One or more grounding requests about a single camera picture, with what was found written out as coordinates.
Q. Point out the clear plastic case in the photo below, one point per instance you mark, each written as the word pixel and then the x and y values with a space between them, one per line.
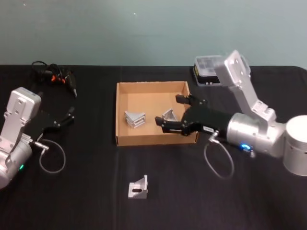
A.
pixel 206 69

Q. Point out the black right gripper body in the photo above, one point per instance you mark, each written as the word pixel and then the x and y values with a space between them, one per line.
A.
pixel 206 118

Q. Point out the shallow brown cardboard tray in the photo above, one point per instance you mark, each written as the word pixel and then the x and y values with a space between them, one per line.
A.
pixel 144 100

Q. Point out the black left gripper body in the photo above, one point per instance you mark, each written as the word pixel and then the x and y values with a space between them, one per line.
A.
pixel 43 123

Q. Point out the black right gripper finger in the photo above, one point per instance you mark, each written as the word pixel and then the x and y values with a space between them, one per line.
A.
pixel 183 99
pixel 172 126

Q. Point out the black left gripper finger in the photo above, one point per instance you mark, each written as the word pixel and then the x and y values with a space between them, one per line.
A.
pixel 64 118

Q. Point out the black table cloth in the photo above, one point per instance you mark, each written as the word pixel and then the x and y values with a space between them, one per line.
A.
pixel 96 191

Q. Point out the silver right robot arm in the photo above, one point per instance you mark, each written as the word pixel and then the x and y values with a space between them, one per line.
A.
pixel 254 134

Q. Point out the silver metal corner bracket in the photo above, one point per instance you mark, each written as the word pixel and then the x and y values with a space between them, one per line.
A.
pixel 135 125
pixel 138 190
pixel 170 116
pixel 133 116

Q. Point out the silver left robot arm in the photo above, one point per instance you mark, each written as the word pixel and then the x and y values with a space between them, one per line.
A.
pixel 14 115

